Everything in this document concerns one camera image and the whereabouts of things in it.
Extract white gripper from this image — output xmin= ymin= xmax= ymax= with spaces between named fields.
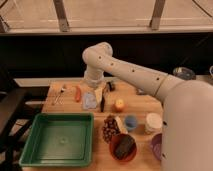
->
xmin=84 ymin=70 xmax=104 ymax=104

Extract light blue towel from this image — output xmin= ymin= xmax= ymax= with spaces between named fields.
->
xmin=82 ymin=92 xmax=97 ymax=110

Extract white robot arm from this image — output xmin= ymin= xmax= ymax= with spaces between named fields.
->
xmin=82 ymin=42 xmax=213 ymax=171

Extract blue plastic cup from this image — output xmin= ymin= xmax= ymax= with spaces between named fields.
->
xmin=124 ymin=115 xmax=138 ymax=131

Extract black tongs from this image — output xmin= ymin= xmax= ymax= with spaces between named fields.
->
xmin=100 ymin=81 xmax=115 ymax=112

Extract orange carrot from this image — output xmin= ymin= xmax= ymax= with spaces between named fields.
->
xmin=75 ymin=86 xmax=81 ymax=102

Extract orange fruit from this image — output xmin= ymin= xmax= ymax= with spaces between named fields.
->
xmin=114 ymin=99 xmax=125 ymax=112

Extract pine cone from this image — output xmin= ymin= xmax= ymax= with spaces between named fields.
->
xmin=102 ymin=115 xmax=120 ymax=143

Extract blue sponge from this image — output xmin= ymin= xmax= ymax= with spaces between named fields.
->
xmin=136 ymin=88 xmax=146 ymax=95

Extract cream wooden block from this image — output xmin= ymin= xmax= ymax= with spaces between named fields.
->
xmin=115 ymin=116 xmax=128 ymax=134

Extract orange bowl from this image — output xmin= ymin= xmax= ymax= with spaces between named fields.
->
xmin=109 ymin=134 xmax=137 ymax=162

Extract dark sponge in bowl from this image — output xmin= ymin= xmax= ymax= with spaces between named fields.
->
xmin=115 ymin=135 xmax=135 ymax=159

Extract white lidded jar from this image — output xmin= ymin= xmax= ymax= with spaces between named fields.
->
xmin=145 ymin=113 xmax=162 ymax=134

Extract green plastic tray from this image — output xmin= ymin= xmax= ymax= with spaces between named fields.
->
xmin=19 ymin=113 xmax=94 ymax=167

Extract purple bowl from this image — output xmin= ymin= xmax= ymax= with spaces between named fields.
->
xmin=150 ymin=133 xmax=162 ymax=160

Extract black chair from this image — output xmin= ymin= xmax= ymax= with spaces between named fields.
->
xmin=0 ymin=63 xmax=51 ymax=171

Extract metal bowl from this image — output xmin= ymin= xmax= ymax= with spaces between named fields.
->
xmin=173 ymin=67 xmax=196 ymax=80

